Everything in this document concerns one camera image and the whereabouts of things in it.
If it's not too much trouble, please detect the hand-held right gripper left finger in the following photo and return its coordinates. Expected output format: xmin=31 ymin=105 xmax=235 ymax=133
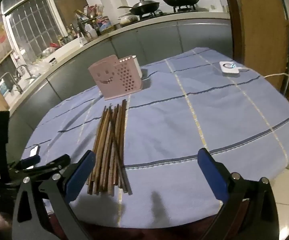
xmin=11 ymin=150 xmax=96 ymax=240

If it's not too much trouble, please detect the white cable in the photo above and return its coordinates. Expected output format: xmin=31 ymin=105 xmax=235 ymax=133
xmin=238 ymin=68 xmax=289 ymax=79

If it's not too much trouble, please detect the white square device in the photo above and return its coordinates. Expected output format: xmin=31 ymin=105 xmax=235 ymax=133
xmin=219 ymin=61 xmax=240 ymax=78

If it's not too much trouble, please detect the wok with steel lid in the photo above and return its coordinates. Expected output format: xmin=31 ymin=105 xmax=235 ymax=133
xmin=117 ymin=0 xmax=160 ymax=15

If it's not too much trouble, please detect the steel pot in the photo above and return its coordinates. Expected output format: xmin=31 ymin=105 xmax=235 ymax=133
xmin=119 ymin=15 xmax=138 ymax=25

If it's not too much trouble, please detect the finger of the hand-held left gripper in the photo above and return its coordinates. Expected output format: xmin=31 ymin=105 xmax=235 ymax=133
xmin=28 ymin=154 xmax=71 ymax=180
xmin=8 ymin=154 xmax=41 ymax=174

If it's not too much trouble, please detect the cluttered kitchen rack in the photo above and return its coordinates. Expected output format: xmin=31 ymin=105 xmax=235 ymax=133
xmin=74 ymin=4 xmax=115 ymax=34

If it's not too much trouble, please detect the barred window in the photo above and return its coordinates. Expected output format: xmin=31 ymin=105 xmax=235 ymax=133
xmin=2 ymin=0 xmax=67 ymax=63

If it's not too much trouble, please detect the small curved metal faucet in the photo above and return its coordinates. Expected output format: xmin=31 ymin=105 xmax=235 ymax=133
xmin=14 ymin=64 xmax=32 ymax=79

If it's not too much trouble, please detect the bunch of wooden chopsticks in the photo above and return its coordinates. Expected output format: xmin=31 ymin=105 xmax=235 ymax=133
xmin=86 ymin=99 xmax=133 ymax=197

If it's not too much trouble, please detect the pink smiley utensil holder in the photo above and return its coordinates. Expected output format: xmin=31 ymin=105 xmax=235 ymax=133
xmin=88 ymin=54 xmax=143 ymax=100

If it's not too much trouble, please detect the wooden door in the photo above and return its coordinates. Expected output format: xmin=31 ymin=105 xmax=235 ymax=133
xmin=222 ymin=0 xmax=289 ymax=95

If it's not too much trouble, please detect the white plastic jug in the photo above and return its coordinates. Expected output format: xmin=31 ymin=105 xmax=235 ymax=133
xmin=84 ymin=24 xmax=97 ymax=40

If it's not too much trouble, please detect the row of condiment bottles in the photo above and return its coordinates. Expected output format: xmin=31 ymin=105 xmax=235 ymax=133
xmin=57 ymin=24 xmax=85 ymax=47

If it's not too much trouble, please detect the tall metal faucet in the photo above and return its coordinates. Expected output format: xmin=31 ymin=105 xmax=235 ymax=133
xmin=0 ymin=72 xmax=23 ymax=94

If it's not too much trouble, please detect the clear plastic bag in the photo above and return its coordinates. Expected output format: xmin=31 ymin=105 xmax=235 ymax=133
xmin=32 ymin=60 xmax=50 ymax=75

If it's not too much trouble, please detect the blue checked tablecloth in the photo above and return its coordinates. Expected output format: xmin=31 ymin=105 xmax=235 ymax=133
xmin=22 ymin=47 xmax=289 ymax=228

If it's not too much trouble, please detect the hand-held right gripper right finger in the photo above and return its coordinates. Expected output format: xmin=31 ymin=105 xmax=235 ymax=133
xmin=197 ymin=148 xmax=280 ymax=240

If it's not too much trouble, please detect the kitchen sink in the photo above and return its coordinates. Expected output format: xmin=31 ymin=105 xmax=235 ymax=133
xmin=0 ymin=74 xmax=42 ymax=93

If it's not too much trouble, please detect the gas stove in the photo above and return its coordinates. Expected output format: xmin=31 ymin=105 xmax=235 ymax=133
xmin=137 ymin=5 xmax=210 ymax=20

